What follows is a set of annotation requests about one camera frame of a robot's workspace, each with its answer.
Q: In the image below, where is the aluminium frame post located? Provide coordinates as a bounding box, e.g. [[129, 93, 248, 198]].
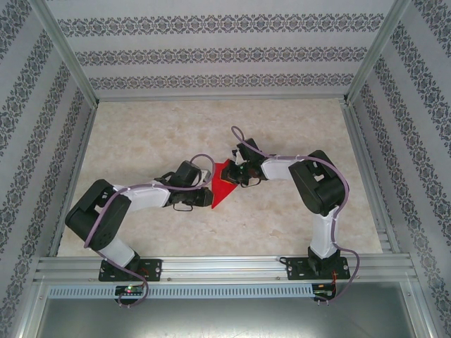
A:
[[31, 0, 100, 108], [342, 0, 414, 106]]

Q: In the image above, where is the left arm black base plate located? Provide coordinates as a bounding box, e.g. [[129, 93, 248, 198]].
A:
[[98, 258, 163, 283]]

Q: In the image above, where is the aluminium side rail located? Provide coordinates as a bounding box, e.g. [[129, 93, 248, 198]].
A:
[[340, 100, 402, 256], [47, 104, 99, 258]]

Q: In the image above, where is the slotted grey cable duct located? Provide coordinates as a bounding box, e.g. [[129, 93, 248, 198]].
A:
[[47, 284, 314, 299]]

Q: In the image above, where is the thin aluminium wall rail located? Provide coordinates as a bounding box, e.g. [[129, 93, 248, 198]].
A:
[[94, 95, 350, 104]]

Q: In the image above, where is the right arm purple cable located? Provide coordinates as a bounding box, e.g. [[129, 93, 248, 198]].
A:
[[230, 126, 360, 306]]

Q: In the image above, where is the aluminium mounting rail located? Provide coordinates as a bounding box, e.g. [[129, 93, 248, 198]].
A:
[[33, 253, 419, 284]]

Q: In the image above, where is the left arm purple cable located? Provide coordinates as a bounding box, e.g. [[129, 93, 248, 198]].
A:
[[83, 154, 216, 307]]

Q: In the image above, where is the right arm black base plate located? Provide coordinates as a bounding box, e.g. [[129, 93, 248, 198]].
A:
[[280, 256, 353, 282]]

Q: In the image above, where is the aluminium frame strut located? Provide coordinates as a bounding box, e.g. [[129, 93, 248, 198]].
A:
[[401, 280, 443, 338], [12, 277, 50, 338]]

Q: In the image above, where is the grey metal sheet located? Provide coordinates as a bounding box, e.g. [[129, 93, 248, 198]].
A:
[[35, 297, 431, 338]]

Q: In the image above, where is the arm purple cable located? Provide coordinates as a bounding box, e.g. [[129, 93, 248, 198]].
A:
[[83, 154, 216, 307], [230, 126, 360, 306]]

